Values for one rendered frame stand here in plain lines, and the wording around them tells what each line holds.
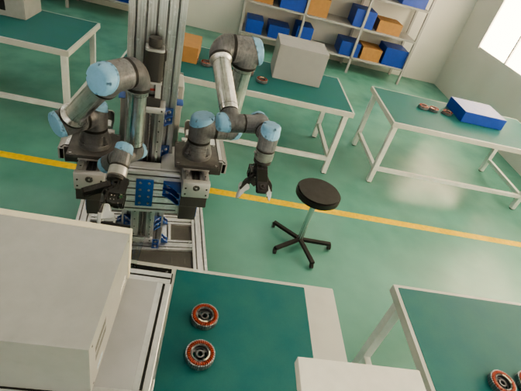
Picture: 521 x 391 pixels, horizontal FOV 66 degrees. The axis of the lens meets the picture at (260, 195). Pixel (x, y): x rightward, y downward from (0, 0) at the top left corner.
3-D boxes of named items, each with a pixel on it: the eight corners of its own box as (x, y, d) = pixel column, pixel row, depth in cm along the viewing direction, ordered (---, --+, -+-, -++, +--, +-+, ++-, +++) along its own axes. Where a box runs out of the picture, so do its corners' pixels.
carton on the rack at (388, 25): (370, 25, 714) (374, 14, 703) (392, 30, 720) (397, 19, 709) (375, 31, 682) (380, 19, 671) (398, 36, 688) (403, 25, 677)
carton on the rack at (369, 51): (354, 51, 742) (359, 39, 729) (373, 55, 747) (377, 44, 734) (359, 58, 710) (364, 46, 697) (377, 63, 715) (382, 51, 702)
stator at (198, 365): (179, 363, 148) (180, 358, 146) (192, 339, 157) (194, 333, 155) (206, 376, 147) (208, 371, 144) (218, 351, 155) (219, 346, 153)
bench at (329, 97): (136, 98, 460) (139, 32, 416) (317, 135, 494) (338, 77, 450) (115, 136, 389) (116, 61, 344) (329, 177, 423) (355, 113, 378)
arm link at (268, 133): (277, 119, 155) (285, 130, 149) (270, 143, 161) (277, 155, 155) (259, 118, 152) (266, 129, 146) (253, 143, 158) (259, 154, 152)
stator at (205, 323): (194, 304, 170) (196, 299, 167) (220, 312, 170) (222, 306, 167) (186, 326, 161) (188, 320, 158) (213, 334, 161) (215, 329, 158)
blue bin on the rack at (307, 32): (291, 36, 722) (295, 19, 704) (305, 39, 727) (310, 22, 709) (293, 43, 689) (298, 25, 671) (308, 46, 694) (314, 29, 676)
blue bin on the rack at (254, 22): (244, 24, 709) (247, 12, 696) (260, 28, 713) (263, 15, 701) (245, 31, 676) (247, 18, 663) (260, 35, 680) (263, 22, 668)
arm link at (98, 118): (113, 127, 191) (114, 102, 183) (89, 136, 182) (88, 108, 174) (97, 116, 195) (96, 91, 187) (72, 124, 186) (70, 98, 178)
